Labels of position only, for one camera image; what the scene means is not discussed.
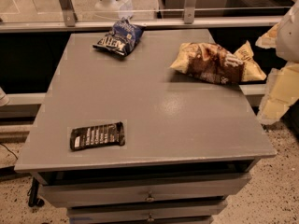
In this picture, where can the brown and yellow chip bag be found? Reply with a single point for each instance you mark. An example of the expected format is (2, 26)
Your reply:
(213, 63)

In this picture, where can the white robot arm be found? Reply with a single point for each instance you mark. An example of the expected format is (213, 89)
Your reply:
(282, 85)

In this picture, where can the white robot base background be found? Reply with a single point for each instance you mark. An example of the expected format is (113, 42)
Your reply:
(113, 9)

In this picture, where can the blue Kettle chip bag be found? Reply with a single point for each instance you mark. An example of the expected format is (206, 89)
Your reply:
(121, 39)

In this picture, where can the black snack bar wrapper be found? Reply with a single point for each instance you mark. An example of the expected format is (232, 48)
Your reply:
(104, 135)

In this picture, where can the grey drawer cabinet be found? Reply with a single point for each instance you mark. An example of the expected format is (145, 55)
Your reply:
(174, 125)

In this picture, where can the upper metal drawer knob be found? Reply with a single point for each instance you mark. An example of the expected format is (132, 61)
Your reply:
(149, 198)

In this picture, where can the metal drawer knob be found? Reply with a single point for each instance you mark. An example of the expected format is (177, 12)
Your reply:
(150, 218)
(149, 198)

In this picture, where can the lower metal drawer knob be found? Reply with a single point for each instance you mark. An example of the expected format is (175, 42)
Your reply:
(150, 218)

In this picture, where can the upper grey drawer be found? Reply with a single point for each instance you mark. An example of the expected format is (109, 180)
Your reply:
(162, 189)

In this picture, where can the grey drawer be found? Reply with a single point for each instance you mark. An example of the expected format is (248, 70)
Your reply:
(140, 212)
(162, 189)

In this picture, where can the lower grey drawer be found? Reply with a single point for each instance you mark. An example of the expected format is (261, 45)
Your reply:
(140, 212)

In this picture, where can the white object left edge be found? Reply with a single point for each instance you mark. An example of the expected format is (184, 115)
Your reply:
(4, 99)

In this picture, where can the right metal railing post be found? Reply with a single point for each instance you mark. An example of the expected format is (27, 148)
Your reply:
(189, 11)

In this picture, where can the metal railing post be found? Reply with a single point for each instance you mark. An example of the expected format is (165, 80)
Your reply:
(69, 14)
(189, 11)

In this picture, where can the left metal railing post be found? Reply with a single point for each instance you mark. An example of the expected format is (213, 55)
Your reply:
(69, 14)

